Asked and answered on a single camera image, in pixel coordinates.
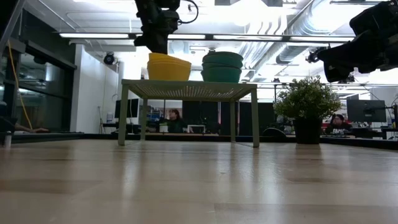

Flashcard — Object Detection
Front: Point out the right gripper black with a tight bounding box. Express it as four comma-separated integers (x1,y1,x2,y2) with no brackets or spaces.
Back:
317,0,398,83

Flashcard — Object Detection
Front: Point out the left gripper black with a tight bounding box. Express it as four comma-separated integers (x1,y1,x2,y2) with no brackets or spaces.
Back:
134,7,181,55

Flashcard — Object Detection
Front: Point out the teal bowl with patterned inside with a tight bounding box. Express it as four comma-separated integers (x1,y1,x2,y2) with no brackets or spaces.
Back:
201,62,244,72
200,67,243,83
201,50,244,69

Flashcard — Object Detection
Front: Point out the black track light cluster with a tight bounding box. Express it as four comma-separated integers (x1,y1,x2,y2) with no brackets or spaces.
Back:
338,74,356,85
305,46,323,64

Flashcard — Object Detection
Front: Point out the linear ceiling light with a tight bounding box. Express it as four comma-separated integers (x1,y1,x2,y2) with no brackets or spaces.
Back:
213,34,284,42
167,34,206,40
289,36,356,43
59,33,130,39

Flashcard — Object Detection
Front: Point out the green plant in black pot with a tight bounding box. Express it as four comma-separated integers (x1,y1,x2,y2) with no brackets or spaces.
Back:
273,76,342,145

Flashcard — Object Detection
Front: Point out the large black computer monitor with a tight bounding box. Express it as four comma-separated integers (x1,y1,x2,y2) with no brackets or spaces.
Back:
346,99,387,123

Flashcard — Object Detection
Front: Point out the green perforated metal shelf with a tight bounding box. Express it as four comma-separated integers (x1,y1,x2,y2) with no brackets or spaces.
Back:
118,78,261,149

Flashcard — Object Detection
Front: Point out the person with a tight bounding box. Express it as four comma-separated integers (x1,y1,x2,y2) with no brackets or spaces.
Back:
325,113,354,135
166,108,187,134

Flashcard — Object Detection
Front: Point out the small black computer monitor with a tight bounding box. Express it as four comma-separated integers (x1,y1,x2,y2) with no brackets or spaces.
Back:
130,98,140,119
114,98,131,119

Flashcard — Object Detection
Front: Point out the small white stand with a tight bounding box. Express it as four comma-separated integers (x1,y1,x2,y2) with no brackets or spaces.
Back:
187,124,206,134

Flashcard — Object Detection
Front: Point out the black office chair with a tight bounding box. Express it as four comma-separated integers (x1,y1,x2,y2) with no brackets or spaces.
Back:
263,127,289,138

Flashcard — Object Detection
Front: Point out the person's hand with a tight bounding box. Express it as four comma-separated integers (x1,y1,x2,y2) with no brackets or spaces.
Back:
14,123,50,134

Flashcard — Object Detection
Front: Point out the silver ventilation duct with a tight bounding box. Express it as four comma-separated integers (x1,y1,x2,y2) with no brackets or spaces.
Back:
275,0,355,65

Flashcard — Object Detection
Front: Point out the left arm's black cable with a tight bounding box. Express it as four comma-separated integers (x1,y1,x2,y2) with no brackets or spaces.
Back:
177,0,200,25

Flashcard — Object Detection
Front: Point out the yellow hanging cable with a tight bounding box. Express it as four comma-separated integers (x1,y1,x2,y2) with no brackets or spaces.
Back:
6,39,34,130

